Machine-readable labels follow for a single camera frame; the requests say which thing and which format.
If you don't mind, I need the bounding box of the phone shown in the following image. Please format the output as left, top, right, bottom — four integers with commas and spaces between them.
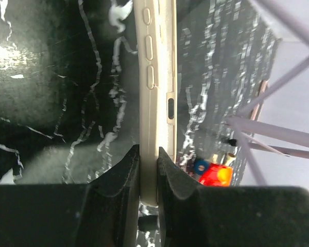
134, 0, 178, 207
249, 79, 270, 121

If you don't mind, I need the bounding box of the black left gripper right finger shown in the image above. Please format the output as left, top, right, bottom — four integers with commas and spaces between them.
157, 148, 309, 246

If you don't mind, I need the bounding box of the lilac tripod stand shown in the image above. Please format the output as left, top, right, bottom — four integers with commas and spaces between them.
224, 0, 309, 186

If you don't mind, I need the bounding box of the small cream plastic piece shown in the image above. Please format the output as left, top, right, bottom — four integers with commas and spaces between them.
210, 153, 236, 166

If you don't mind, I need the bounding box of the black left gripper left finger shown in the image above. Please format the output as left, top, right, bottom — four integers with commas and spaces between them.
0, 145, 140, 246

